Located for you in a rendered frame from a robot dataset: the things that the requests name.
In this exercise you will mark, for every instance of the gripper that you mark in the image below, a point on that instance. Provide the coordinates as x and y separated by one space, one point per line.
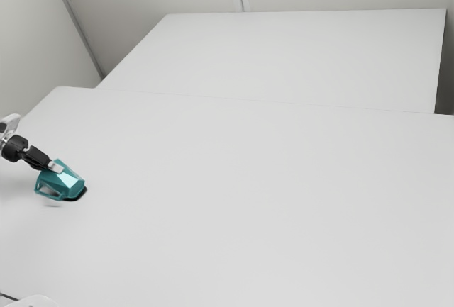
15 148

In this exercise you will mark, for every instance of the teal faceted mug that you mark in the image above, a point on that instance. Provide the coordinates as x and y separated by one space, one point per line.
65 183

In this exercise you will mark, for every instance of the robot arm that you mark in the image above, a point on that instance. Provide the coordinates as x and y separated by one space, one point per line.
8 126

